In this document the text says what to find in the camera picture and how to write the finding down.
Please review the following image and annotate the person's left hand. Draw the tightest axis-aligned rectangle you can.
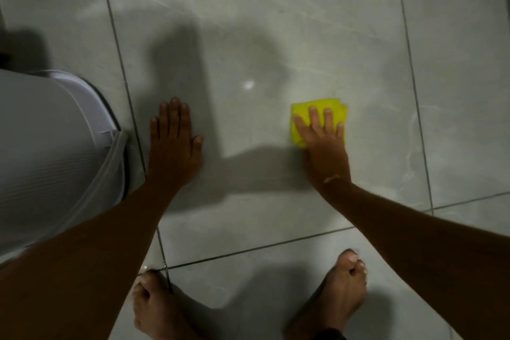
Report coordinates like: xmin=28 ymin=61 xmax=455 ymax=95
xmin=147 ymin=97 xmax=205 ymax=190

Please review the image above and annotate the person's right hand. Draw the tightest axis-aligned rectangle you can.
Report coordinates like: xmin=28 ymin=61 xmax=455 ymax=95
xmin=293 ymin=106 xmax=352 ymax=190

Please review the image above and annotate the person's foot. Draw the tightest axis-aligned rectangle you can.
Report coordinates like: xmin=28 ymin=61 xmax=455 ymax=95
xmin=131 ymin=270 xmax=210 ymax=340
xmin=284 ymin=249 xmax=368 ymax=340

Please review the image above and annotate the person's left forearm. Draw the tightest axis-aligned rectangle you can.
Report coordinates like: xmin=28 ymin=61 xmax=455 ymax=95
xmin=0 ymin=180 xmax=178 ymax=340

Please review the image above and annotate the person's right foot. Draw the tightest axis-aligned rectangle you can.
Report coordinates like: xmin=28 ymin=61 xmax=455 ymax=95
xmin=284 ymin=249 xmax=368 ymax=340

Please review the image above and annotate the person's left foot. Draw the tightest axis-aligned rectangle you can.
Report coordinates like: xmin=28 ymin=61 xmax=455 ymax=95
xmin=131 ymin=270 xmax=210 ymax=340

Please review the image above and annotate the person's right forearm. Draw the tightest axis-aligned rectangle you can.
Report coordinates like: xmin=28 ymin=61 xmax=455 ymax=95
xmin=321 ymin=181 xmax=510 ymax=340

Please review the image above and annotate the white plastic bucket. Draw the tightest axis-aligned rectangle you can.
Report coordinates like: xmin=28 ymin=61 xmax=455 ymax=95
xmin=0 ymin=69 xmax=131 ymax=257

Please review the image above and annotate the yellow cleaning cloth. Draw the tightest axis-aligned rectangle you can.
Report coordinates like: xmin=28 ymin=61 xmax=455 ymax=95
xmin=290 ymin=98 xmax=348 ymax=148

